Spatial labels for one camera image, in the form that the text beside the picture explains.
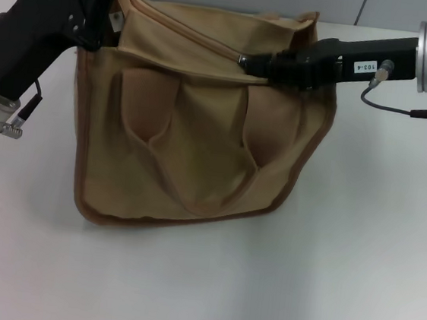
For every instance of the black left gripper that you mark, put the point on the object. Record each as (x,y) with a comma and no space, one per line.
(32,34)

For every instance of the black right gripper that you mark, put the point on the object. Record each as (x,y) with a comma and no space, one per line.
(346,59)

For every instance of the khaki canvas food bag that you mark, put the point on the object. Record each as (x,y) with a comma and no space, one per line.
(200,139)

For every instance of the small white bag label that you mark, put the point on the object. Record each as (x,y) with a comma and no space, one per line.
(115,23)

